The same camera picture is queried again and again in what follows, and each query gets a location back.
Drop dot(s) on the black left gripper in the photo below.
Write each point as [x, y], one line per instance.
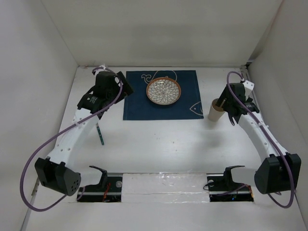
[127, 89]

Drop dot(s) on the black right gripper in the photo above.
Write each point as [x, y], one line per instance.
[222, 99]

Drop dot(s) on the beige paper cup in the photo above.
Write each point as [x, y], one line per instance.
[215, 112]

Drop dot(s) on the dark blue printed cloth napkin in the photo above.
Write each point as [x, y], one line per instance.
[138, 106]

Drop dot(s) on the floral plate with orange rim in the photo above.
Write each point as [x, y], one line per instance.
[163, 91]

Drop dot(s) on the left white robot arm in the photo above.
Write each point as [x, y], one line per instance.
[57, 171]

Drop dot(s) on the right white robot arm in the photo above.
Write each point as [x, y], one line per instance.
[279, 169]

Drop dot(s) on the black knife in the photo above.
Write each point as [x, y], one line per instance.
[231, 118]

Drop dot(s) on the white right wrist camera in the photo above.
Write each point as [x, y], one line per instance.
[248, 86]

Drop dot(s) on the aluminium rail at right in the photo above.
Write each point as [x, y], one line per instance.
[250, 112]

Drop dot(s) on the fork with green handle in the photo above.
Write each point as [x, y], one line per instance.
[99, 133]

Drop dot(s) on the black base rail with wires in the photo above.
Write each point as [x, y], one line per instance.
[163, 188]

